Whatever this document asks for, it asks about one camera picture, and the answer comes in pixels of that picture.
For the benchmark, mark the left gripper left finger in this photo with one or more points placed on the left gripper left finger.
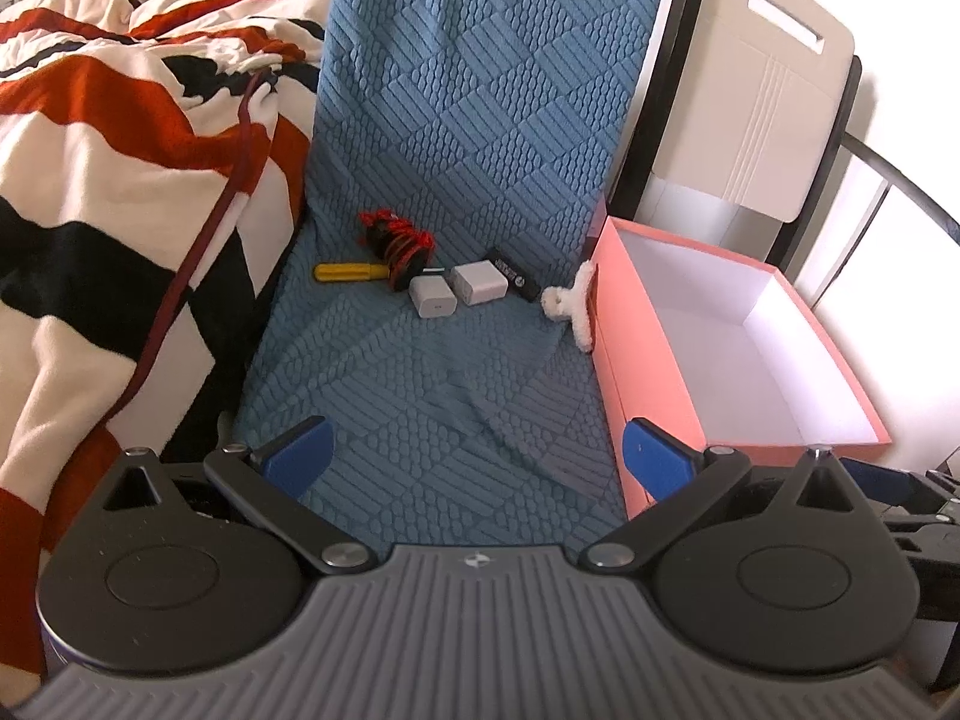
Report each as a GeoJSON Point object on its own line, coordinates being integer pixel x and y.
{"type": "Point", "coordinates": [174, 568]}

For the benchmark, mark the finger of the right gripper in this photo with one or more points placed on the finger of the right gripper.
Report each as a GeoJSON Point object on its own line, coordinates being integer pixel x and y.
{"type": "Point", "coordinates": [883, 485]}

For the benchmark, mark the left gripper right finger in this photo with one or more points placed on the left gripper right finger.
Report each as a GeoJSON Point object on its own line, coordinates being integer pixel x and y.
{"type": "Point", "coordinates": [782, 569]}

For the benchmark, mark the yellow handle screwdriver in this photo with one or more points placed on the yellow handle screwdriver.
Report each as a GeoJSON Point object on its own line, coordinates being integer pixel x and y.
{"type": "Point", "coordinates": [350, 272]}

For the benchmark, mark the small white charger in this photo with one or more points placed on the small white charger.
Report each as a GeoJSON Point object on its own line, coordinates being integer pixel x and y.
{"type": "Point", "coordinates": [432, 297]}

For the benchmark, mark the black rectangular stick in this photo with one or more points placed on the black rectangular stick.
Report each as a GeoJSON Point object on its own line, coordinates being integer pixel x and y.
{"type": "Point", "coordinates": [519, 279]}

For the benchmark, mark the red black hair claw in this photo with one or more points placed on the red black hair claw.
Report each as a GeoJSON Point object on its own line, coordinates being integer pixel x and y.
{"type": "Point", "coordinates": [396, 242]}

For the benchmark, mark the large white charger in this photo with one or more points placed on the large white charger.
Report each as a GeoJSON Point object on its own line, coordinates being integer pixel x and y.
{"type": "Point", "coordinates": [478, 282]}

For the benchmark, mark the pink cardboard box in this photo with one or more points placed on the pink cardboard box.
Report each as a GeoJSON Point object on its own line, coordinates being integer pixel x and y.
{"type": "Point", "coordinates": [716, 348]}

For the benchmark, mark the blue textured sofa cover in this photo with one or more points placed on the blue textured sofa cover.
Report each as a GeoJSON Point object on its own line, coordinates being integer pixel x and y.
{"type": "Point", "coordinates": [492, 125]}

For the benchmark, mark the cream folding chair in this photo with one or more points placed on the cream folding chair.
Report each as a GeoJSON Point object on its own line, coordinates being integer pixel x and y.
{"type": "Point", "coordinates": [740, 124]}

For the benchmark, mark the red white black blanket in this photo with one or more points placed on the red white black blanket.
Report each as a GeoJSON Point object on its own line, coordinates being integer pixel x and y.
{"type": "Point", "coordinates": [153, 158]}

